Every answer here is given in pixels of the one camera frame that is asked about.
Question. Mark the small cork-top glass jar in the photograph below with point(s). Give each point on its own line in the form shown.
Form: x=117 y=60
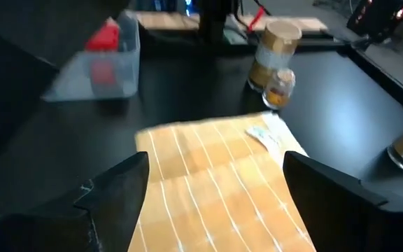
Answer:
x=278 y=87

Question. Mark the yellow folded cloth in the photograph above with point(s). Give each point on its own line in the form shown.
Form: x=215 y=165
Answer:
x=222 y=182

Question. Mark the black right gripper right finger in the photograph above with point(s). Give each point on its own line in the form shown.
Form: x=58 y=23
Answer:
x=327 y=203

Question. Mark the clear plastic bin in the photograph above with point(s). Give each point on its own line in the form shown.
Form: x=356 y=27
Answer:
x=68 y=80

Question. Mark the black device red light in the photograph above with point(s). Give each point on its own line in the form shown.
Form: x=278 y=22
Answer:
x=373 y=17

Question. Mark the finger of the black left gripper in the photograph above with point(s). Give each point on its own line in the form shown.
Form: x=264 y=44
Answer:
x=2 y=91

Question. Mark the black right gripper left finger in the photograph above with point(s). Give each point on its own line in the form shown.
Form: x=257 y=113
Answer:
x=117 y=196

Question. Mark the red-lid spice container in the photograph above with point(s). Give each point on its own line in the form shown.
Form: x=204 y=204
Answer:
x=105 y=38

